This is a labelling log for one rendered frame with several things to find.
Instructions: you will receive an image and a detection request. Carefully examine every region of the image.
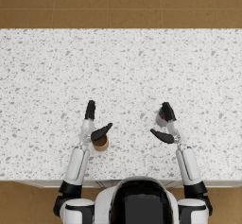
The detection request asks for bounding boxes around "grey cup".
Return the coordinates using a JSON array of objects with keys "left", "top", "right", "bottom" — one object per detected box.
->
[{"left": 155, "top": 107, "right": 168, "bottom": 128}]

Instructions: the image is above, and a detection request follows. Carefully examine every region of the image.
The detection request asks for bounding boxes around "brown cup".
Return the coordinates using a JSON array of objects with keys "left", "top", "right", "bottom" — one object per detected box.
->
[{"left": 92, "top": 134, "right": 110, "bottom": 152}]

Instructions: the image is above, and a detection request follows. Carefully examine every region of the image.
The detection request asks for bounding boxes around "dark round robot body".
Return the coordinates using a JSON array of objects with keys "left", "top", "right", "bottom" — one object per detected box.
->
[{"left": 94, "top": 176, "right": 181, "bottom": 224}]

